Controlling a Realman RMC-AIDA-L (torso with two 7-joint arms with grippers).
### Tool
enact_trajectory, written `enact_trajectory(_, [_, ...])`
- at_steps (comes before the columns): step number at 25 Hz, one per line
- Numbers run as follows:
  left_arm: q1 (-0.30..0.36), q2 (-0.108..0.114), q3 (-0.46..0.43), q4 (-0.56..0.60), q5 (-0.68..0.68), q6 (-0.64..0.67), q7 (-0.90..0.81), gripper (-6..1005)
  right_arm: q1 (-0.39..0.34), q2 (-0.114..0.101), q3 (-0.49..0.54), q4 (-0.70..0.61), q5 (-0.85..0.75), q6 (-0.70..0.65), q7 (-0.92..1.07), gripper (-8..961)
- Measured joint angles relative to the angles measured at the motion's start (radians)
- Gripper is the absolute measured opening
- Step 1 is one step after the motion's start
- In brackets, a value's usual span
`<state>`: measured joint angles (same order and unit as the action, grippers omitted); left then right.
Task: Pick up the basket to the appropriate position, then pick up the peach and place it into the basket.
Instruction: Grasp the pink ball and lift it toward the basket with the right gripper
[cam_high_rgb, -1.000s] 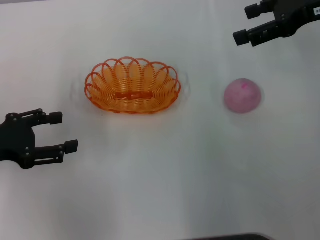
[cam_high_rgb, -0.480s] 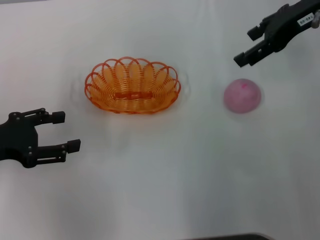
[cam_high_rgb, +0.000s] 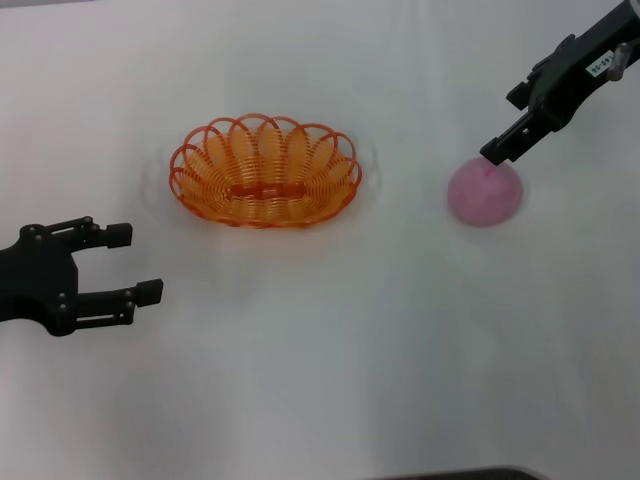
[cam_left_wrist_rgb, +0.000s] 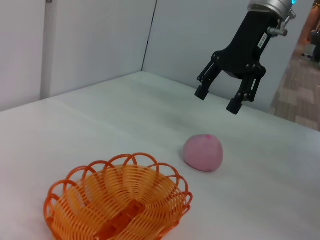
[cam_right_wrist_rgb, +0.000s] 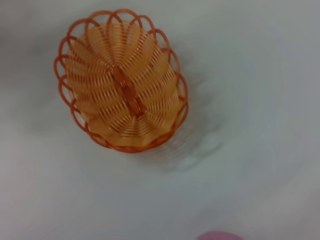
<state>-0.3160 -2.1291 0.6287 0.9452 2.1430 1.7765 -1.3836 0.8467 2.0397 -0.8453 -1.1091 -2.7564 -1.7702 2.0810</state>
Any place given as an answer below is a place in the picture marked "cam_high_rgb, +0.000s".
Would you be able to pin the pink soft peach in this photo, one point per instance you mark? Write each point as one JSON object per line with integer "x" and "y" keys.
{"x": 485, "y": 195}

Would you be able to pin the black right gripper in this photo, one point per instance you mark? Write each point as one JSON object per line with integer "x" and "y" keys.
{"x": 585, "y": 65}

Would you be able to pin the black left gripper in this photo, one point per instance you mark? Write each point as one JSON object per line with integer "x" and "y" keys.
{"x": 40, "y": 280}

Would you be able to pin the black rounded robot base edge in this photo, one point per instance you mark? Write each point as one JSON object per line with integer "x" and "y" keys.
{"x": 465, "y": 474}

